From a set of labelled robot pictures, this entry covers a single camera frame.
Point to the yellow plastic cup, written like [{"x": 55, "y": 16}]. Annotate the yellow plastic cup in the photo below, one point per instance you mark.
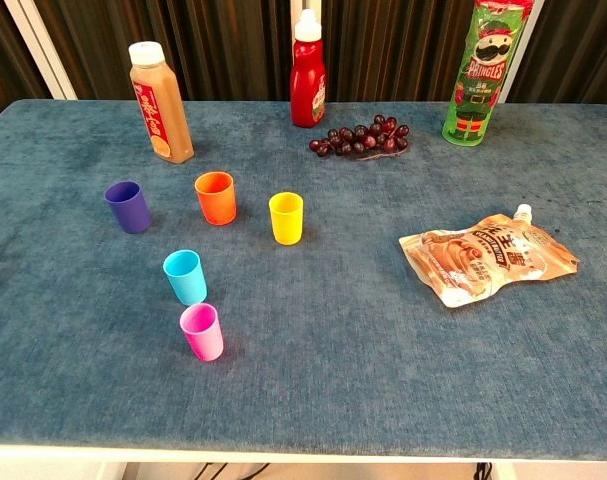
[{"x": 286, "y": 225}]

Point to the light blue plastic cup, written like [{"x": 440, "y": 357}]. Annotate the light blue plastic cup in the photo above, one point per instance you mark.
[{"x": 189, "y": 285}]

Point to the pink plastic cup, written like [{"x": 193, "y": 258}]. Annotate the pink plastic cup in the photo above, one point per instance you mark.
[{"x": 206, "y": 342}]

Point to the purple plastic cup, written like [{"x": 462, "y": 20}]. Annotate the purple plastic cup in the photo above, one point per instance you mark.
[{"x": 130, "y": 212}]

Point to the blue velvet table cloth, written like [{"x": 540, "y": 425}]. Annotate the blue velvet table cloth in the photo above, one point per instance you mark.
[{"x": 333, "y": 325}]

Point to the orange plastic cup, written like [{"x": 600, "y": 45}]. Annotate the orange plastic cup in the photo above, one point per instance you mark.
[{"x": 218, "y": 207}]

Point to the bunch of dark red grapes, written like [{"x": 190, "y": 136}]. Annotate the bunch of dark red grapes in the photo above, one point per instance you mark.
[{"x": 363, "y": 137}]

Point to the red ketchup squeeze bottle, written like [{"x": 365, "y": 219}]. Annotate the red ketchup squeeze bottle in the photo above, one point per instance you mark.
[{"x": 307, "y": 95}]

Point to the beige spouted sauce pouch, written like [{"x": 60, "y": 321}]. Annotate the beige spouted sauce pouch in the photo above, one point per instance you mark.
[{"x": 488, "y": 260}]

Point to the brown juice bottle white cap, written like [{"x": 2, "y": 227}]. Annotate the brown juice bottle white cap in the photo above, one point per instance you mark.
[{"x": 165, "y": 115}]

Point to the dark brown pleated curtain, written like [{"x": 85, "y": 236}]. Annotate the dark brown pleated curtain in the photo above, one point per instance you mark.
[{"x": 223, "y": 45}]

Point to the green Pringles can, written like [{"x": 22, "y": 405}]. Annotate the green Pringles can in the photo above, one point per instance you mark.
[{"x": 475, "y": 100}]

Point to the white table frame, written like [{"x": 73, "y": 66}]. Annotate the white table frame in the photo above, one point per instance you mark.
[{"x": 283, "y": 455}]

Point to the narrow white slanted frame post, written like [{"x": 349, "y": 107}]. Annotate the narrow white slanted frame post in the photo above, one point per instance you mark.
[{"x": 528, "y": 45}]

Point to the wide white slanted frame post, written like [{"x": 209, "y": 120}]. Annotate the wide white slanted frame post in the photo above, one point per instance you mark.
[{"x": 43, "y": 45}]

